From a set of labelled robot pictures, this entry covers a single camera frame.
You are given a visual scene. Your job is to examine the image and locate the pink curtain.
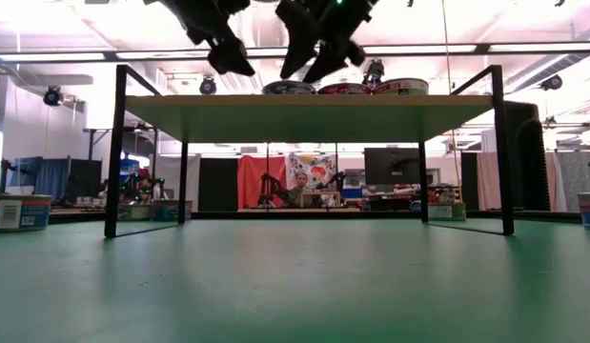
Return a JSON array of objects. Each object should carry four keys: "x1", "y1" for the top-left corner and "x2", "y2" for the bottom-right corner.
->
[{"x1": 475, "y1": 151, "x2": 508, "y2": 211}]

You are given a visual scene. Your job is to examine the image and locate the silver lid white label can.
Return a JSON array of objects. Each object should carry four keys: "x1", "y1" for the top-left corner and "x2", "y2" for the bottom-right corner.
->
[{"x1": 372, "y1": 77, "x2": 430, "y2": 96}]

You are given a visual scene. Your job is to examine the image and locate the cluttered background workbench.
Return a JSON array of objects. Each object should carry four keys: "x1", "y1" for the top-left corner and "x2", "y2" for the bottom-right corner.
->
[{"x1": 365, "y1": 183, "x2": 462, "y2": 213}]

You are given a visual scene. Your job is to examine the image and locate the person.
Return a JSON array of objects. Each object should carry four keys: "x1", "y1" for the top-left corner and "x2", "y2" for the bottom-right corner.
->
[{"x1": 287, "y1": 171, "x2": 324, "y2": 210}]

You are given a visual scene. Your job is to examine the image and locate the painted banner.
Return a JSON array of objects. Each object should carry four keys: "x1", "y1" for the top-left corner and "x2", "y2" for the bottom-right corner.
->
[{"x1": 285, "y1": 151, "x2": 337, "y2": 192}]

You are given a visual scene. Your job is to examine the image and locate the black corrugated column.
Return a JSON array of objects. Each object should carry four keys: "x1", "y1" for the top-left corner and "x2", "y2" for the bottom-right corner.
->
[{"x1": 503, "y1": 99, "x2": 552, "y2": 212}]

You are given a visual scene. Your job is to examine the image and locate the silver lid blue label can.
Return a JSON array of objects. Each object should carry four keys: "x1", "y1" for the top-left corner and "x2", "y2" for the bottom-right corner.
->
[{"x1": 262, "y1": 79, "x2": 318, "y2": 96}]

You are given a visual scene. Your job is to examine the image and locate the grey patterned partition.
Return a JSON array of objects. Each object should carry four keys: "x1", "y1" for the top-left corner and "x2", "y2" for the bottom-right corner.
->
[{"x1": 556, "y1": 150, "x2": 590, "y2": 213}]

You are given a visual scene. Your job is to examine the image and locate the black monitor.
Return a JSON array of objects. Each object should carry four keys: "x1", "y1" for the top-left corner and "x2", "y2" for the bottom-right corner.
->
[{"x1": 363, "y1": 147, "x2": 422, "y2": 187}]

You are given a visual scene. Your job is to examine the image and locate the blue curtain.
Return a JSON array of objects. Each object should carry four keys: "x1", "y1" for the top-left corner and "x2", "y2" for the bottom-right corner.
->
[{"x1": 8, "y1": 155, "x2": 71, "y2": 204}]

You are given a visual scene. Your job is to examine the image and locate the green table mat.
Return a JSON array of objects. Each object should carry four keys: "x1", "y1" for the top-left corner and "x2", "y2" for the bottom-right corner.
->
[{"x1": 0, "y1": 216, "x2": 590, "y2": 343}]

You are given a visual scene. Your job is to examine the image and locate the red cloth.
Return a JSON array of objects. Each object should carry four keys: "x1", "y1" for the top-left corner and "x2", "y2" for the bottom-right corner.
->
[{"x1": 236, "y1": 154, "x2": 289, "y2": 211}]

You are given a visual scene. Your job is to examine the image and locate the small wooden frame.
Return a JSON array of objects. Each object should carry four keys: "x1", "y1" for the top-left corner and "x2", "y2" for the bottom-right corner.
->
[{"x1": 299, "y1": 190, "x2": 342, "y2": 210}]

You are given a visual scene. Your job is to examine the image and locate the wooden shelf black metal legs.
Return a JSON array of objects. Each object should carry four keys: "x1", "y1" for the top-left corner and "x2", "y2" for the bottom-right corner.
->
[{"x1": 103, "y1": 64, "x2": 516, "y2": 238}]

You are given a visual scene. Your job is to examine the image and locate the background robot with lights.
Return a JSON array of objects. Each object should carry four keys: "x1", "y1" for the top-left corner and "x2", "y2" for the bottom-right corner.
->
[{"x1": 120, "y1": 171, "x2": 167, "y2": 204}]

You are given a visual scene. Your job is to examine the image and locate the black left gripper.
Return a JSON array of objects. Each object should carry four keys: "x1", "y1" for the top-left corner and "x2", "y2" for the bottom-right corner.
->
[{"x1": 144, "y1": 0, "x2": 256, "y2": 77}]

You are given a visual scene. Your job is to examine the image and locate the white curtain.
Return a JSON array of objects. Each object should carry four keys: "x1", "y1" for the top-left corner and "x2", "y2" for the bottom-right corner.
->
[{"x1": 153, "y1": 154, "x2": 200, "y2": 201}]

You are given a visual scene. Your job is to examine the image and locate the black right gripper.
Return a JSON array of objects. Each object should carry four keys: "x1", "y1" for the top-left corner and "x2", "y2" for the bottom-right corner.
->
[{"x1": 275, "y1": 0, "x2": 379, "y2": 85}]

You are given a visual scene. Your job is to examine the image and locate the black curtain panel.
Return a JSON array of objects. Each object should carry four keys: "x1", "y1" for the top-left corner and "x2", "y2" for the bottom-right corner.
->
[{"x1": 197, "y1": 156, "x2": 239, "y2": 213}]

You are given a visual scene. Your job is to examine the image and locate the silver lid red label can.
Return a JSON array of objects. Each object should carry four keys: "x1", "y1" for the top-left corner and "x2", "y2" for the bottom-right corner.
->
[{"x1": 316, "y1": 82, "x2": 374, "y2": 96}]

